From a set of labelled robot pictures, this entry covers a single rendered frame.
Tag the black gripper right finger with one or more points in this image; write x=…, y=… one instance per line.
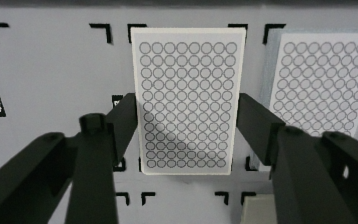
x=304, y=192

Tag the white deep-well block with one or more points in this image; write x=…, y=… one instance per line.
x=259, y=209

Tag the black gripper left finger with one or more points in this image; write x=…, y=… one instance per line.
x=34, y=181

